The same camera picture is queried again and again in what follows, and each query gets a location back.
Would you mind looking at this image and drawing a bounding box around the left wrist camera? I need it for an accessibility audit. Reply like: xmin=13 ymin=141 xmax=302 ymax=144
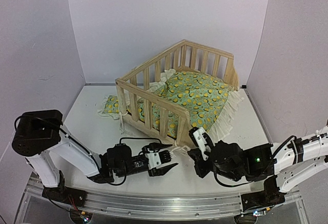
xmin=142 ymin=146 xmax=172 ymax=170

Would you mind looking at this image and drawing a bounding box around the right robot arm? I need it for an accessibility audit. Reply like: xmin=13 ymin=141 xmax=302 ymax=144
xmin=188 ymin=126 xmax=327 ymax=215

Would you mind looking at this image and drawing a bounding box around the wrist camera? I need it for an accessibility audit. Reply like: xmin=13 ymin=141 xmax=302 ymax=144
xmin=189 ymin=127 xmax=214 ymax=160
xmin=142 ymin=146 xmax=172 ymax=170

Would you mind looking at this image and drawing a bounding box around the lemon print bed cushion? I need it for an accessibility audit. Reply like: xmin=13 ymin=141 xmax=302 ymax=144
xmin=117 ymin=67 xmax=245 ymax=155

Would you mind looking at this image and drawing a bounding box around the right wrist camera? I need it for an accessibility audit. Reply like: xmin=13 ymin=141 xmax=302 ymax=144
xmin=189 ymin=127 xmax=214 ymax=160

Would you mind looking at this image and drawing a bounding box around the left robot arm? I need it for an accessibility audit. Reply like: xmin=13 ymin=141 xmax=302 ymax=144
xmin=12 ymin=110 xmax=178 ymax=202

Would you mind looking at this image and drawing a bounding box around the small lemon print pillow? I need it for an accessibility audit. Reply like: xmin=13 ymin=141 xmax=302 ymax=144
xmin=97 ymin=95 xmax=119 ymax=119

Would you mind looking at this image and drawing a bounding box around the wooden pet bed frame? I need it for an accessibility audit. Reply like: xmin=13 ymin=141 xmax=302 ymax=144
xmin=112 ymin=40 xmax=241 ymax=146

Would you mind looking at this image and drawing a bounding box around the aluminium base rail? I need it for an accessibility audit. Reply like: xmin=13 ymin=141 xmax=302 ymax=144
xmin=14 ymin=174 xmax=309 ymax=223

